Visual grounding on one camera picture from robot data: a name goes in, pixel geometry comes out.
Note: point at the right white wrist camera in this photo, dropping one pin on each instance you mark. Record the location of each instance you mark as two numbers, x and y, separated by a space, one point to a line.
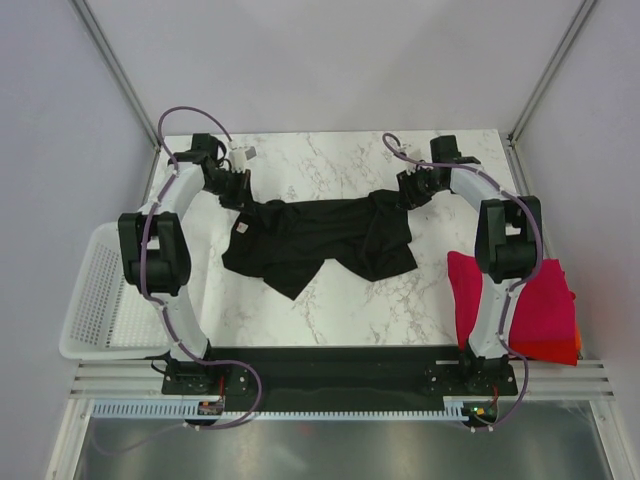
411 155

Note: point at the aluminium rail profile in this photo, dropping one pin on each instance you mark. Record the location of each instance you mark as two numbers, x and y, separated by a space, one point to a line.
136 379

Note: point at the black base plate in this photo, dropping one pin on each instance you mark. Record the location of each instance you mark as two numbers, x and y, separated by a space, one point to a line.
340 376

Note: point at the black t shirt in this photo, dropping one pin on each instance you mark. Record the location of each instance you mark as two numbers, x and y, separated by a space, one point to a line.
286 244

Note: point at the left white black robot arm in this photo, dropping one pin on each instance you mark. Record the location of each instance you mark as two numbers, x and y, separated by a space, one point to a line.
154 251

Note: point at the white plastic basket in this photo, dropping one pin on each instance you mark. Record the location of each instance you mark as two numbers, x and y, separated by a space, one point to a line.
107 318

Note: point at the orange folded t shirt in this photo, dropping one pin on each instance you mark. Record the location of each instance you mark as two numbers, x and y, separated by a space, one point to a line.
578 339

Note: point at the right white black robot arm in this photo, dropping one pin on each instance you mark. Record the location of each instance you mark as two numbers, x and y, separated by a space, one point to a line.
508 244

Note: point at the magenta folded t shirt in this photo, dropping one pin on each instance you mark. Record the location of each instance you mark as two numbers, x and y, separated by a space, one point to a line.
545 309

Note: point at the white slotted cable duct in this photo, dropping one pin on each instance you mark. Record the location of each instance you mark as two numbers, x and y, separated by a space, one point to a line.
447 409

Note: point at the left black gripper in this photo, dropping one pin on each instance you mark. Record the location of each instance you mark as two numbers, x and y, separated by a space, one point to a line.
243 196

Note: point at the aluminium frame post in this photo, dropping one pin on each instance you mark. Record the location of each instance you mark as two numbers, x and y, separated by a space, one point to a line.
109 57
552 68

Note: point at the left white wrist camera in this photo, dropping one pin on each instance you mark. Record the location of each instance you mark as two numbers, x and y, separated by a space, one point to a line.
240 155

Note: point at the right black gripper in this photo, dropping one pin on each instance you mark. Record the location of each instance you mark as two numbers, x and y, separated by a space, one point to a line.
407 190

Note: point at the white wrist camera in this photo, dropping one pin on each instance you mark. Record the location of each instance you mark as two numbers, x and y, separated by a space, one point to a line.
240 155
411 155

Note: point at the left aluminium frame post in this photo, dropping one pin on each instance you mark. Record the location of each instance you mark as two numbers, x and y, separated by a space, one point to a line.
109 57

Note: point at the right aluminium frame post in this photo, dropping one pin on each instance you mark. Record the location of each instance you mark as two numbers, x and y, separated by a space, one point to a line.
552 68

